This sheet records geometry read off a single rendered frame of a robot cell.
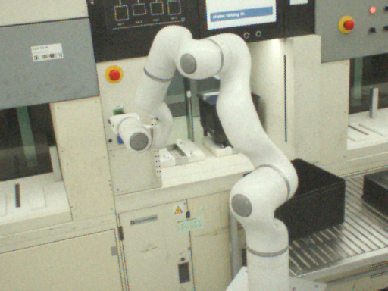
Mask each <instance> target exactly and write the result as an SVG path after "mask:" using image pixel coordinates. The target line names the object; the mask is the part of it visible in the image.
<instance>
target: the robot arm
mask: <svg viewBox="0 0 388 291"><path fill-rule="evenodd" d="M251 66H252V62H251V56H250V53H249V49H248V47H247V45H246V43H245V41H243V40H242V38H240V37H239V36H237V35H234V34H232V33H224V34H220V35H218V36H211V37H209V38H204V39H201V40H194V39H192V35H191V33H190V31H189V30H188V29H187V28H184V27H181V26H175V25H173V26H167V27H165V28H162V30H160V31H159V33H157V36H156V37H155V40H154V41H153V43H152V47H151V49H150V51H149V56H148V57H147V61H146V63H145V66H144V69H143V71H142V76H141V77H140V79H139V84H138V86H137V88H136V93H135V95H134V103H135V105H136V107H137V108H139V109H141V110H143V111H145V112H147V113H150V114H151V115H154V116H155V117H156V118H157V119H159V120H160V123H159V125H158V126H148V125H145V124H142V123H141V121H140V119H139V115H138V114H137V113H129V114H126V113H123V112H122V110H120V111H117V114H116V115H114V116H111V117H110V119H108V122H109V123H110V124H111V130H113V132H114V133H116V134H117V135H119V136H120V137H121V139H122V140H123V141H124V143H125V145H126V147H127V148H128V149H129V150H130V151H131V152H134V153H136V154H140V153H142V152H144V151H147V149H157V150H160V149H164V147H165V146H167V143H168V141H169V140H170V137H171V134H172V132H173V128H174V122H173V117H172V115H171V113H170V110H169V108H168V107H167V105H166V104H165V103H164V102H163V100H164V96H165V94H166V92H167V89H168V87H169V85H170V82H171V81H172V79H173V75H174V74H175V70H176V69H178V71H179V72H180V74H182V75H183V76H185V77H188V78H191V79H205V78H208V77H213V76H214V75H216V74H219V77H220V81H221V84H220V90H219V96H218V97H217V102H216V109H217V114H218V116H219V119H220V121H221V126H222V127H223V128H224V132H225V133H226V135H227V138H228V139H229V141H230V143H231V144H232V146H233V147H234V148H235V149H236V150H237V151H239V152H241V153H242V154H244V155H245V156H247V158H248V159H249V160H250V161H251V162H252V165H253V167H254V169H255V170H254V171H253V172H251V173H249V174H247V175H246V176H244V177H243V178H242V179H241V180H239V181H238V182H236V184H235V185H234V187H233V188H232V190H231V193H230V197H229V207H230V210H231V212H232V214H233V215H234V217H235V218H236V219H237V220H238V221H239V222H240V223H241V224H242V226H243V227H244V228H245V232H246V249H247V276H248V283H247V284H245V285H244V286H242V287H241V288H240V290H239V291H298V290H297V289H296V288H295V287H294V286H293V285H291V284H290V283H289V247H288V230H287V228H286V226H285V224H284V223H283V222H282V221H279V220H278V219H276V218H273V215H274V211H275V209H276V208H278V207H280V206H281V205H282V204H283V203H284V202H286V201H287V200H289V199H290V198H291V197H292V196H293V194H294V193H295V192H296V189H297V186H298V177H297V174H296V170H295V169H294V167H293V165H292V164H291V162H290V161H289V160H288V158H287V157H286V156H285V155H284V154H283V153H282V152H281V150H280V149H279V148H278V147H277V146H275V144H274V143H273V141H271V139H269V137H268V135H267V134H266V133H265V131H264V129H263V128H262V125H261V123H260V120H259V118H258V114H257V112H256V110H255V106H254V105H253V102H252V97H251V94H250V89H249V77H250V71H251Z"/></svg>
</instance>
